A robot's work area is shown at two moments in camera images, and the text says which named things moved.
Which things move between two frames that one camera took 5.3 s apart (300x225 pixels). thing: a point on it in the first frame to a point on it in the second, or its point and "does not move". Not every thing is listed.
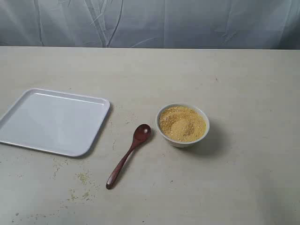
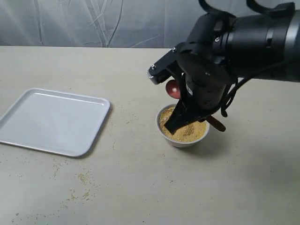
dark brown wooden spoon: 141,133 to 173,89
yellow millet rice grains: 181,123 does not move
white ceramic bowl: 182,124 does not move
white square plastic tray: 57,122 does not move
